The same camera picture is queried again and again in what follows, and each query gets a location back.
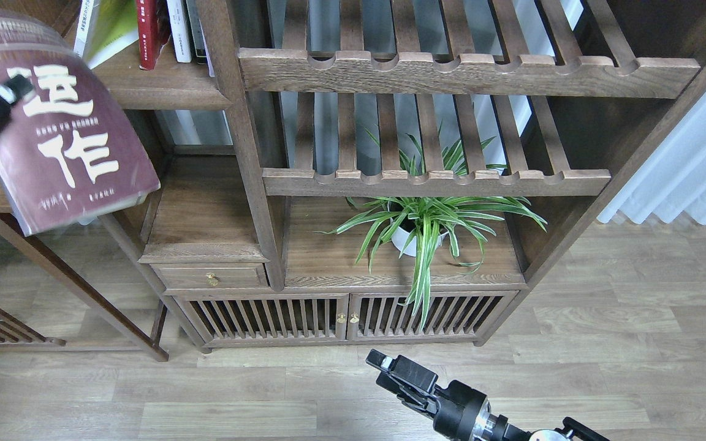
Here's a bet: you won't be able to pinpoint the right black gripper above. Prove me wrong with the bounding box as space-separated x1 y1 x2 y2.
365 349 490 440

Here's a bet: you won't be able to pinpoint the dark red book white characters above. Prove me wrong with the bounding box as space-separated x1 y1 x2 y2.
0 9 160 236

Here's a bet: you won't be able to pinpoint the yellow green cover book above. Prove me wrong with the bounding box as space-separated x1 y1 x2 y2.
74 1 138 68

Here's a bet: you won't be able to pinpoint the red cover book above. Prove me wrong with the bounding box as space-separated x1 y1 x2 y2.
134 1 171 70

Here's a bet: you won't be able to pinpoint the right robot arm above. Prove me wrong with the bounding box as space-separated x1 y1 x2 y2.
365 349 606 440

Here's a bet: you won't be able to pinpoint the brass cabinet door knobs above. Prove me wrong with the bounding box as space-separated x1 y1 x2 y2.
336 313 360 324

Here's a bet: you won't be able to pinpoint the white plant pot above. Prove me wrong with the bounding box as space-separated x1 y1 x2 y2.
390 214 449 259

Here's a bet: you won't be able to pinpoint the green spider plant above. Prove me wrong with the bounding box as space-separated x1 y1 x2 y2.
320 126 547 331

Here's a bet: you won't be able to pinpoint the brass drawer knob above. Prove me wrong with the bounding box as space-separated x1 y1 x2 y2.
205 273 219 287

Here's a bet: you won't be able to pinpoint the dark wooden bookshelf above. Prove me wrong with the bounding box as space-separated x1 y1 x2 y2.
94 1 706 352

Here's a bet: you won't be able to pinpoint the white upright book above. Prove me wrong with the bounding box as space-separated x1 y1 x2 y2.
166 0 194 62

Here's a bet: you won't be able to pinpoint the dark upright book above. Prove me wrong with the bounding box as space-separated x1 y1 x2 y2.
186 0 208 64

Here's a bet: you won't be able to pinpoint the white curtain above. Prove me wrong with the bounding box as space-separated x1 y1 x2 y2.
597 91 706 224

